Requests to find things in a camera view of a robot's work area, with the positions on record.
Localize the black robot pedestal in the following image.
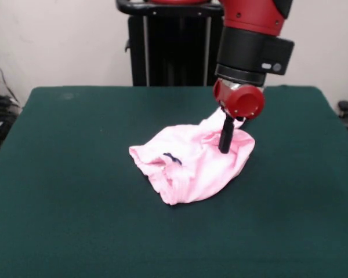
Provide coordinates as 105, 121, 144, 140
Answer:
115, 0, 226, 87

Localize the dark green table cloth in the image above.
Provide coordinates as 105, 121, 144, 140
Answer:
0, 85, 348, 278

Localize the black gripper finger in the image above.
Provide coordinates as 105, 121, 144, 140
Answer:
219, 114, 235, 154

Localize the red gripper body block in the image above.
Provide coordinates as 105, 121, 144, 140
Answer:
213, 78, 266, 120

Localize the pink garment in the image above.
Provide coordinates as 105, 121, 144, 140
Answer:
129, 107, 256, 206

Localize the black cable bundle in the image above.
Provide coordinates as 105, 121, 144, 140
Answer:
0, 94, 21, 118

